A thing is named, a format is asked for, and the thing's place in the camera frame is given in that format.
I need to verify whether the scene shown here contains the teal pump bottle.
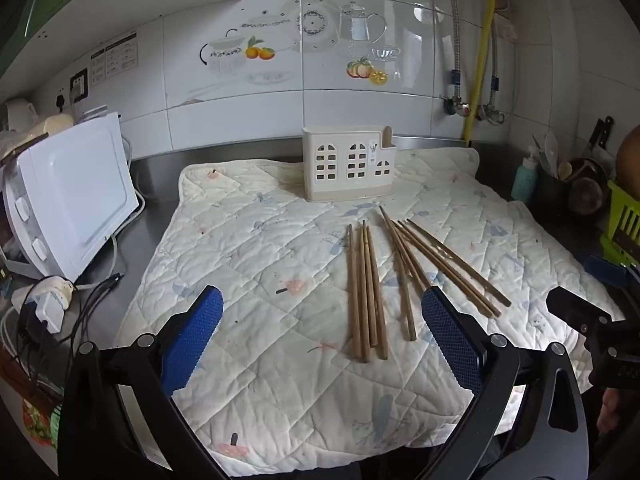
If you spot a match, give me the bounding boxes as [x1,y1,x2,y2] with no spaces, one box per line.
[511,147,541,206]

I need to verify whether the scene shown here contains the white power cable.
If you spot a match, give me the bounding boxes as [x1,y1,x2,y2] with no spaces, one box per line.
[110,135,147,261]

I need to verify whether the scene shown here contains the white electric kettle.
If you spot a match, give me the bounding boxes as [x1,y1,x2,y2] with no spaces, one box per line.
[5,100,38,133]

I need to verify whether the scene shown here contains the braided metal hose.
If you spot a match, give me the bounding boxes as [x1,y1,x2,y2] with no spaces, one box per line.
[437,0,463,103]
[490,20,502,111]

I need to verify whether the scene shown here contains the person's right hand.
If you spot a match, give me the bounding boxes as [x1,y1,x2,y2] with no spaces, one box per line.
[597,387,626,433]

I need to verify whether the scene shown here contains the yellow gas hose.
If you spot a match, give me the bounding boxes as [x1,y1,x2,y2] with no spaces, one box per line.
[462,0,497,143]

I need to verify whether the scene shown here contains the cream house-shaped utensil holder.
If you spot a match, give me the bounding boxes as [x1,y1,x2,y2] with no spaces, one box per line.
[302,125,396,203]

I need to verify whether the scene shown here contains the brown wooden chopstick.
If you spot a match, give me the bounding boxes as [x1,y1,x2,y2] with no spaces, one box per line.
[401,219,505,316]
[379,205,418,342]
[347,224,362,358]
[391,220,412,331]
[364,225,378,348]
[360,220,371,363]
[406,217,513,308]
[393,219,433,293]
[366,225,389,360]
[398,219,501,319]

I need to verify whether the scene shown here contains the brown round object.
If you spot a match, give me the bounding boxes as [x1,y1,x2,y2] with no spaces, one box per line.
[616,125,640,186]

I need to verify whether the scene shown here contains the colourful packet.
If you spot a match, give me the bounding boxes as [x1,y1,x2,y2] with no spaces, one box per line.
[22,400,58,448]

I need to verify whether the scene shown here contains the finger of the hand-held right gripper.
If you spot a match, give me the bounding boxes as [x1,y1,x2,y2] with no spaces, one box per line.
[546,287,613,336]
[584,254,640,291]

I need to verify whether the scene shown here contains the white plastic spoon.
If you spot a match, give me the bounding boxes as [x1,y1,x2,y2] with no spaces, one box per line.
[544,132,560,178]

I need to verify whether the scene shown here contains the black and white wall labels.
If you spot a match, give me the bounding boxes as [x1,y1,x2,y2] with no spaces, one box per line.
[90,32,137,83]

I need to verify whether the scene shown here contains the white quilted printed mat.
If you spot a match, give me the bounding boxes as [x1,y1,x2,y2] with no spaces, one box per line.
[115,147,626,478]

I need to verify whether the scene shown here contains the green plastic basket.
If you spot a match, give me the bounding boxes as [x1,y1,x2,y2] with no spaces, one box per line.
[599,180,640,266]

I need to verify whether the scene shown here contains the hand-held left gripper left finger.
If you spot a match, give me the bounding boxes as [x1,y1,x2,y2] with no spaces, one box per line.
[57,285,224,480]

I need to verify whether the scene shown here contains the black utensil pot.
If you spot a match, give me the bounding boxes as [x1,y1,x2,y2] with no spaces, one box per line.
[535,167,571,211]
[567,157,608,216]

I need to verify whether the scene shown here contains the black handled knife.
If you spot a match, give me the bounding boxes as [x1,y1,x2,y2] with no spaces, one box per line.
[587,116,615,151]

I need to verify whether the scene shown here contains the white microwave oven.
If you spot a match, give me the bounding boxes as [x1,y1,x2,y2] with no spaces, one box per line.
[0,112,140,283]

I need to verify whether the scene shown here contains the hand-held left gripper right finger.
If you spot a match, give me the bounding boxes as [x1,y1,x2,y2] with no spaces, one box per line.
[421,286,590,480]

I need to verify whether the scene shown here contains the metal water valve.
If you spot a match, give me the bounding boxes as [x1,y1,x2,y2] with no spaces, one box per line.
[477,102,506,125]
[442,95,473,117]

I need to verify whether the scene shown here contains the black cables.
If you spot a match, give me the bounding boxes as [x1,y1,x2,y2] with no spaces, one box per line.
[20,272,126,361]

